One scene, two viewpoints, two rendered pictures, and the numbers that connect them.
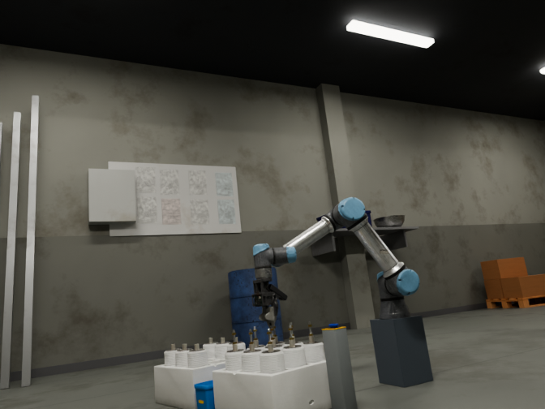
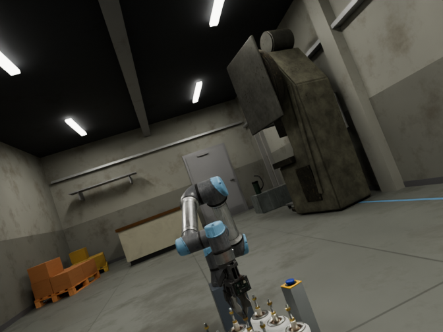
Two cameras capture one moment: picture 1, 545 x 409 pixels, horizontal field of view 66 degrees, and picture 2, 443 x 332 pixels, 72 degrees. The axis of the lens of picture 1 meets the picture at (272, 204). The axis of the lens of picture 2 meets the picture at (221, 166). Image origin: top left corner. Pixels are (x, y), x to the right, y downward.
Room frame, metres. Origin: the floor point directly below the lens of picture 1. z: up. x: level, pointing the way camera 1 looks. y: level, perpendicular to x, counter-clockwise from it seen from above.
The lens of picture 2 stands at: (1.51, 1.17, 0.80)
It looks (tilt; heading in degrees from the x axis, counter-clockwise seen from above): 4 degrees up; 285
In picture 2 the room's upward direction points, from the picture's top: 20 degrees counter-clockwise
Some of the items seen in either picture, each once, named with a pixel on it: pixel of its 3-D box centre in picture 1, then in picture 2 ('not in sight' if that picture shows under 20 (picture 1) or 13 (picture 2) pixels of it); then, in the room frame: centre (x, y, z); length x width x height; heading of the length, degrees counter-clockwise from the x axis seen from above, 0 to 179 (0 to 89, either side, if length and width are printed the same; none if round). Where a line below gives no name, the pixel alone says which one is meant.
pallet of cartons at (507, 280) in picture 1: (529, 280); (65, 273); (6.40, -3.64, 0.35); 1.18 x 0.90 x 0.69; 115
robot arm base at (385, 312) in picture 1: (393, 307); (221, 273); (2.19, -0.55, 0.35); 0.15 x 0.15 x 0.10
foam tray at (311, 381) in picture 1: (277, 386); not in sight; (1.92, 0.06, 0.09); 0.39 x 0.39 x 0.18; 43
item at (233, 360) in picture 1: (237, 372); not in sight; (1.93, 0.23, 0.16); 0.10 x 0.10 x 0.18
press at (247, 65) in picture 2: not in sight; (293, 122); (1.46, -3.75, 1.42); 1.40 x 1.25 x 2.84; 117
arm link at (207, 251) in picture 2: (390, 283); (215, 253); (2.18, -0.55, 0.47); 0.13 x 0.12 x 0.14; 13
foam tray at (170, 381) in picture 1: (206, 379); not in sight; (2.32, 0.44, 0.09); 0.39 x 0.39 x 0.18; 43
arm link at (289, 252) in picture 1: (282, 256); (215, 234); (1.95, -0.02, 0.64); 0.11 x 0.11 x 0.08; 13
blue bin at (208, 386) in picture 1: (228, 392); not in sight; (2.08, 0.30, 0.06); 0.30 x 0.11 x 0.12; 132
